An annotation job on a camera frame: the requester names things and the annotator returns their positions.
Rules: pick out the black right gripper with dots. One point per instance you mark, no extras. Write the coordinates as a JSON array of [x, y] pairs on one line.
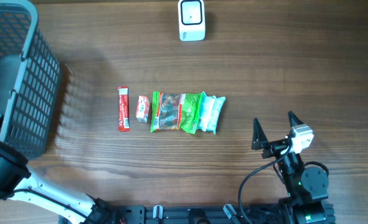
[[260, 142]]

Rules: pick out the light blue tissue pack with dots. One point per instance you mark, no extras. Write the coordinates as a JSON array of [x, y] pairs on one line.
[[209, 112]]

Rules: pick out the green snack bag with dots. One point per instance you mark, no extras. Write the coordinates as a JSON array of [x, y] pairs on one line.
[[175, 111]]

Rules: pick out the red white small box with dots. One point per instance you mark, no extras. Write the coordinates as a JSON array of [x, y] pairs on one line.
[[142, 111]]

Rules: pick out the red candy bar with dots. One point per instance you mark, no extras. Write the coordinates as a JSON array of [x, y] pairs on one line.
[[124, 125]]

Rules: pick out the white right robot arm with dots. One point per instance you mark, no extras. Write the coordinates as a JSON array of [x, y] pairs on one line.
[[306, 182]]

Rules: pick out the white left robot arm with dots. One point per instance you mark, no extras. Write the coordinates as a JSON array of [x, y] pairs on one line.
[[20, 182]]

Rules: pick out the white barcode scanner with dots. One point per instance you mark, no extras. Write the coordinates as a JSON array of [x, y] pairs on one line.
[[191, 18]]

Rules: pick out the dark grey plastic basket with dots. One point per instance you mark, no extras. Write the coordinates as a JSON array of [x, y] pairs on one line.
[[29, 79]]

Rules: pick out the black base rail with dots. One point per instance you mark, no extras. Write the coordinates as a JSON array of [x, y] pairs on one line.
[[257, 213]]

